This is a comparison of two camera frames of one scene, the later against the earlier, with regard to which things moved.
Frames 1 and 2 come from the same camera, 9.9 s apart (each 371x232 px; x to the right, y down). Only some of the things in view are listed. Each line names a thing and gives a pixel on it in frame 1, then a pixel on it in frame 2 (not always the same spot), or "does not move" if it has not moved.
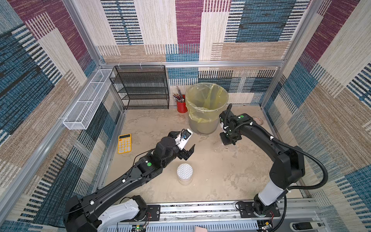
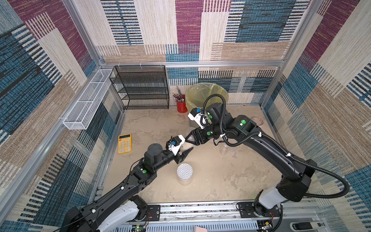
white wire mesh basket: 78,117 does not move
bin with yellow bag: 204,101 does not move
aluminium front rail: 311,215 does not move
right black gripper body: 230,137 → 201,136
